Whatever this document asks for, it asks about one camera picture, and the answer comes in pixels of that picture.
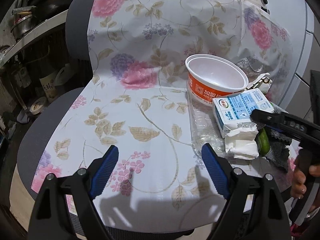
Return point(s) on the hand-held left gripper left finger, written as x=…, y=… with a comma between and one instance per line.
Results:
x=107, y=172

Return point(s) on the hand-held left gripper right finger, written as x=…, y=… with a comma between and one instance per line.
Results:
x=215, y=170

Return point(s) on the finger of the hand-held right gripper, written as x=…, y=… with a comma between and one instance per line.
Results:
x=265, y=116
x=273, y=127

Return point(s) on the clear plastic tray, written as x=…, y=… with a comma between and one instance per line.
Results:
x=202, y=127

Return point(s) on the person's right hand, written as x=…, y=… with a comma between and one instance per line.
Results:
x=298, y=175

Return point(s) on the dark grey cloth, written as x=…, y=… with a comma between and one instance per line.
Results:
x=277, y=155

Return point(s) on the white blue milk carton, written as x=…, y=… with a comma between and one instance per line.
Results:
x=235, y=112

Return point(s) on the crumpled white tissue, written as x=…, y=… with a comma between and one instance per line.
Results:
x=240, y=147

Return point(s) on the printed white paper wrapper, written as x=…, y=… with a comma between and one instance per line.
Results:
x=262, y=82

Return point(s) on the silver foil wrapper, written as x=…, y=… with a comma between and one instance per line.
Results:
x=246, y=65

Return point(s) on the orange paper bowl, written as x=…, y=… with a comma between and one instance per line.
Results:
x=200, y=90

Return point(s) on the grey office chair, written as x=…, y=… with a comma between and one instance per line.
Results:
x=37, y=140

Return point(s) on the white cabinet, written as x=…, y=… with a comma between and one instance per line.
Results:
x=295, y=42

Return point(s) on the labelled glass bottle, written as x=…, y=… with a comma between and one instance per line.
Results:
x=48, y=85

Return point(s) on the floral printed cloth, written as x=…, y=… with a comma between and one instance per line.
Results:
x=150, y=67

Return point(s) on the metal pot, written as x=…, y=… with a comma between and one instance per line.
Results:
x=23, y=25

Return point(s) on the black pan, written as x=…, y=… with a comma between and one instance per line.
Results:
x=50, y=5

